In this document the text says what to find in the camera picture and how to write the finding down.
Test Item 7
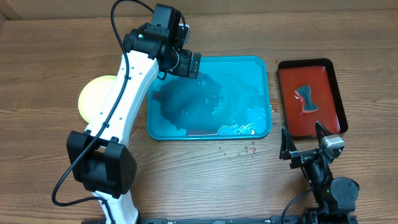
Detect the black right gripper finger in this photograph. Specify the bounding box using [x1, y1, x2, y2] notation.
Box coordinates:
[315, 121, 332, 139]
[279, 128, 297, 160]

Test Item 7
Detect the yellow plate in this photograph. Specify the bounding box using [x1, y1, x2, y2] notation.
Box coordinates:
[78, 75, 116, 123]

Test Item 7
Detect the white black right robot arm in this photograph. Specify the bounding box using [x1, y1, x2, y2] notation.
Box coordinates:
[271, 121, 359, 224]

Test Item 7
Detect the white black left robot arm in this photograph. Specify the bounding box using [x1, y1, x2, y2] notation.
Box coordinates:
[61, 4, 201, 223]

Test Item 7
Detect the black tray with red water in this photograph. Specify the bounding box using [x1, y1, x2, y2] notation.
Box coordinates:
[277, 58, 348, 138]

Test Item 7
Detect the teal plastic tray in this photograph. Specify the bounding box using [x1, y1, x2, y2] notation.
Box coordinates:
[147, 56, 272, 141]

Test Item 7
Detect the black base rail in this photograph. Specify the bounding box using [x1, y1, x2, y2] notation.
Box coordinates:
[81, 215, 359, 224]

